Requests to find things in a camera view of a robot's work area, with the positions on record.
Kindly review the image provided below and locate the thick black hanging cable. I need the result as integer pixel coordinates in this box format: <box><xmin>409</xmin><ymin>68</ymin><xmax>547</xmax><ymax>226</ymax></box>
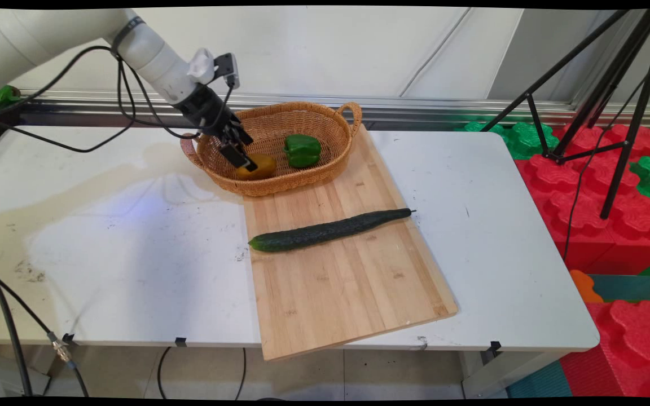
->
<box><xmin>0</xmin><ymin>254</ymin><xmax>33</xmax><ymax>396</ymax></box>

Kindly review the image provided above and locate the thin black tripod cable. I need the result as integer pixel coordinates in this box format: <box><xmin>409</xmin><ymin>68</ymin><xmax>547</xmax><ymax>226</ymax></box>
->
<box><xmin>562</xmin><ymin>39</ymin><xmax>650</xmax><ymax>263</ymax></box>

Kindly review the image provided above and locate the black printed velcro strap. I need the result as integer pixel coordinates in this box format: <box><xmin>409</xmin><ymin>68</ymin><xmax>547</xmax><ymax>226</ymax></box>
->
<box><xmin>111</xmin><ymin>17</ymin><xmax>146</xmax><ymax>55</ymax></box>

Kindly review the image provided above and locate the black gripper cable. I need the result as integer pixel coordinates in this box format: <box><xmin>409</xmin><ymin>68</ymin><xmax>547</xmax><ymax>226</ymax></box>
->
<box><xmin>0</xmin><ymin>54</ymin><xmax>201</xmax><ymax>154</ymax></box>

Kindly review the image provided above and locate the white table leg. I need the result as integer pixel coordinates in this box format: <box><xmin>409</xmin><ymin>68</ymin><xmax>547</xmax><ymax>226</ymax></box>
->
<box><xmin>460</xmin><ymin>350</ymin><xmax>552</xmax><ymax>399</ymax></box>

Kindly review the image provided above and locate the black tripod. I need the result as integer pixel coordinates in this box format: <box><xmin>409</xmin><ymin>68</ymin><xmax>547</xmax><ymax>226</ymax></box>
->
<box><xmin>480</xmin><ymin>8</ymin><xmax>650</xmax><ymax>220</ymax></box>

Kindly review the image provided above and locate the yellow orange mango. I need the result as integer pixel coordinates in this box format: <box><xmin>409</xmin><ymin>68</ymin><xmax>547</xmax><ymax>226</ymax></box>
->
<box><xmin>236</xmin><ymin>153</ymin><xmax>277</xmax><ymax>181</ymax></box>

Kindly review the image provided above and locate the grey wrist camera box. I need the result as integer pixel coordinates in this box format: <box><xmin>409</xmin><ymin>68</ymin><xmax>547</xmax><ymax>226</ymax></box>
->
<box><xmin>215</xmin><ymin>52</ymin><xmax>241</xmax><ymax>90</ymax></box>

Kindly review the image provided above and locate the teal foam mat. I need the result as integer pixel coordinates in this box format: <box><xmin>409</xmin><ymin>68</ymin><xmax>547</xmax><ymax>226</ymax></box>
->
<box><xmin>587</xmin><ymin>273</ymin><xmax>650</xmax><ymax>303</ymax></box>

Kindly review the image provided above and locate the black cable under table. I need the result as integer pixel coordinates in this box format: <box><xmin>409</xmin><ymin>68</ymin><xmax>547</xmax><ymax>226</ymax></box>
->
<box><xmin>157</xmin><ymin>346</ymin><xmax>247</xmax><ymax>401</ymax></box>

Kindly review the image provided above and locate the black camera cable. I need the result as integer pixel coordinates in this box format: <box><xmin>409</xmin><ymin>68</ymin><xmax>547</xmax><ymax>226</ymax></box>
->
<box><xmin>0</xmin><ymin>45</ymin><xmax>236</xmax><ymax>142</ymax></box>

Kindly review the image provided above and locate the orange foam piece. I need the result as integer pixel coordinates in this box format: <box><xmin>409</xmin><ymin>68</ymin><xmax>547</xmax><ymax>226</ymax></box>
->
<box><xmin>569</xmin><ymin>270</ymin><xmax>605</xmax><ymax>304</ymax></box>

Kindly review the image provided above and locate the large red foam block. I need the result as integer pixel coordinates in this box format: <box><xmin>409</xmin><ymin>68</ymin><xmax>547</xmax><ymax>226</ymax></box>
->
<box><xmin>514</xmin><ymin>124</ymin><xmax>650</xmax><ymax>275</ymax></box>

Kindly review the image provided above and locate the aluminium wall rail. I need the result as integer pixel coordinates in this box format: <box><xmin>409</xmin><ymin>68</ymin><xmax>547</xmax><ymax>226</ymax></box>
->
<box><xmin>20</xmin><ymin>89</ymin><xmax>650</xmax><ymax>129</ymax></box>

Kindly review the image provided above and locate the long dark green cucumber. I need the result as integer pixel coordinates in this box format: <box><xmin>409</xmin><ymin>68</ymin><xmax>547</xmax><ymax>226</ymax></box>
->
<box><xmin>248</xmin><ymin>208</ymin><xmax>416</xmax><ymax>253</ymax></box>

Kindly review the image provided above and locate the thin cable with metal connector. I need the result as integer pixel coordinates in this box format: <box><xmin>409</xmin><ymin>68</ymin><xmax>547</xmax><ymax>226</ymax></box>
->
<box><xmin>0</xmin><ymin>273</ymin><xmax>90</xmax><ymax>396</ymax></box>

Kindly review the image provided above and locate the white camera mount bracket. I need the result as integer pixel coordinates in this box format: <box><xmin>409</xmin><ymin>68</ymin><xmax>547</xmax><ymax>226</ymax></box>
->
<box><xmin>187</xmin><ymin>48</ymin><xmax>216</xmax><ymax>85</ymax></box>

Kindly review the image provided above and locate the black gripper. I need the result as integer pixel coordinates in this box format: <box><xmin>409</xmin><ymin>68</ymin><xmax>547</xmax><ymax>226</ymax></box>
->
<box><xmin>175</xmin><ymin>85</ymin><xmax>258</xmax><ymax>173</ymax></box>

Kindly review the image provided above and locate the bamboo cutting board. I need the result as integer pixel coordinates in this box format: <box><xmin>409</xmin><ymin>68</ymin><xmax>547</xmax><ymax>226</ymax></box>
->
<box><xmin>243</xmin><ymin>124</ymin><xmax>459</xmax><ymax>361</ymax></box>

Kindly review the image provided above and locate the woven wicker basket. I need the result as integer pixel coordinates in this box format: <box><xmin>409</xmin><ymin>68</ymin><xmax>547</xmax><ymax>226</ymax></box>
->
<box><xmin>180</xmin><ymin>101</ymin><xmax>363</xmax><ymax>197</ymax></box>

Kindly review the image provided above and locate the green bell pepper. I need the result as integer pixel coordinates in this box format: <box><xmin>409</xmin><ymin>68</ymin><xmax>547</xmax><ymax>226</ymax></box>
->
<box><xmin>283</xmin><ymin>134</ymin><xmax>322</xmax><ymax>169</ymax></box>

